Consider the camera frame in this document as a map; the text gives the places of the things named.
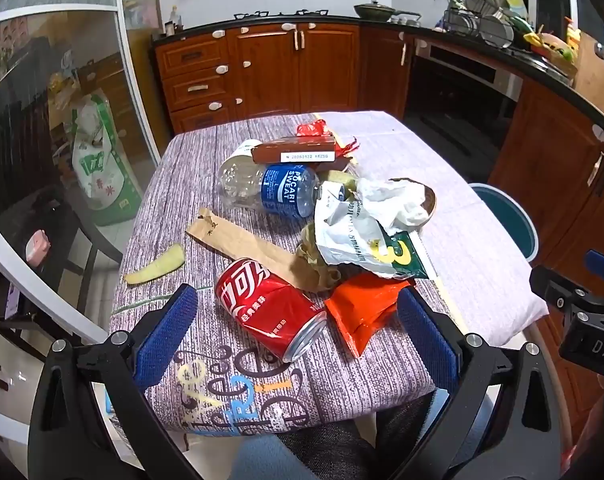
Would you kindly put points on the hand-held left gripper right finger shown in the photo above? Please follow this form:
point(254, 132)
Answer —
point(426, 337)

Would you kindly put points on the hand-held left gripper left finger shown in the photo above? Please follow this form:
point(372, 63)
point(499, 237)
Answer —
point(167, 332)

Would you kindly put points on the orange plastic bag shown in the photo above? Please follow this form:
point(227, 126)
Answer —
point(366, 310)

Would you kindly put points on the yellow fruit peel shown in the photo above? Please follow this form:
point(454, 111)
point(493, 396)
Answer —
point(157, 265)

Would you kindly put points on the blue trash bin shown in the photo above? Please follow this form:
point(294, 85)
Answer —
point(506, 220)

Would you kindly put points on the red cola can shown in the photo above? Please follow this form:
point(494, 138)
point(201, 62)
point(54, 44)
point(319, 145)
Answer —
point(262, 305)

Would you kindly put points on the brown paper sleeve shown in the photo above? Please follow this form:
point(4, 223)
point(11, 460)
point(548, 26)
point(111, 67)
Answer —
point(242, 242)

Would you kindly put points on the white green snack bag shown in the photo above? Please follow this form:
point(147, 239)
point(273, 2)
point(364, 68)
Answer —
point(352, 240)

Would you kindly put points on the brown coconut shell bowl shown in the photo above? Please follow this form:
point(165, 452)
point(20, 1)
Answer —
point(429, 200)

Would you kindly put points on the white plastic bag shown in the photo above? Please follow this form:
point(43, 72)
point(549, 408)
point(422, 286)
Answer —
point(391, 200)

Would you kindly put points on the clear bottle with blue label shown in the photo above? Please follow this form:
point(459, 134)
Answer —
point(282, 190)

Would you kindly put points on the white paper cup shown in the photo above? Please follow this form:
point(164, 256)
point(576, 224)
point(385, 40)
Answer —
point(244, 147)

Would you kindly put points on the brown cardboard box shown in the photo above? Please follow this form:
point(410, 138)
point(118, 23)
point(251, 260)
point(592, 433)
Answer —
point(297, 152)

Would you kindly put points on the red foil wrapper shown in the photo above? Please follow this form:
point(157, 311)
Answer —
point(314, 129)

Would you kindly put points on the wooden cabinet with doors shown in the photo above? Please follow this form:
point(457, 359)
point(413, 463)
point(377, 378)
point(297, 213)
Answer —
point(546, 150)

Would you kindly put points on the printed grey tablecloth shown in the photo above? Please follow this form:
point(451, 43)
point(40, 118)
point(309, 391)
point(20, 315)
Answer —
point(182, 200)

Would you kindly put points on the dark checked cloth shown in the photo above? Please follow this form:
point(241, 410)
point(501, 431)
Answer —
point(342, 445)

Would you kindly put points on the dark chair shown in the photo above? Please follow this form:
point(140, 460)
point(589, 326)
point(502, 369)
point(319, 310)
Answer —
point(67, 230)

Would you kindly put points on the pink object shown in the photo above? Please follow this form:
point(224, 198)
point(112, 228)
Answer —
point(37, 245)

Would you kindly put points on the light blue cloth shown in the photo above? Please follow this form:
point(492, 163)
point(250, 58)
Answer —
point(262, 460)

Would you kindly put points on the black countertop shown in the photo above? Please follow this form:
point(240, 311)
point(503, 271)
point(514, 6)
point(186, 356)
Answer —
point(581, 104)

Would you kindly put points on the green white rice sack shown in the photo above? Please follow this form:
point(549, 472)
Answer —
point(102, 170)

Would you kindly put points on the wooden cutting board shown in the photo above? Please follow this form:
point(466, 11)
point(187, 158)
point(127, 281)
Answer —
point(596, 72)

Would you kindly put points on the black built-in oven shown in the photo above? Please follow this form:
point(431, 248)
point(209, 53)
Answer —
point(456, 90)

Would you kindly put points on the colourful plastic toy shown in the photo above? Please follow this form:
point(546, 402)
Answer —
point(551, 45)

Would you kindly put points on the glass sliding door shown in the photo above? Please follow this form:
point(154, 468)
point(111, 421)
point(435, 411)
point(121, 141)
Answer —
point(42, 110)

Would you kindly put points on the metal dish rack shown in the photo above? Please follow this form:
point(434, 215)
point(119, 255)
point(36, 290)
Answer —
point(481, 15)

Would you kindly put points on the wooden cabinet with drawers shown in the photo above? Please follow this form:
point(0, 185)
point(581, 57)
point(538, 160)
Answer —
point(282, 70)

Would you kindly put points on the small bottle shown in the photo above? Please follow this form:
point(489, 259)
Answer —
point(174, 17)

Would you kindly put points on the dark frying pan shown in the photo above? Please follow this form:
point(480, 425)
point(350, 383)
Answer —
point(374, 10)

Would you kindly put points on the gas stove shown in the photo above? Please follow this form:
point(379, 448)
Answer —
point(282, 12)

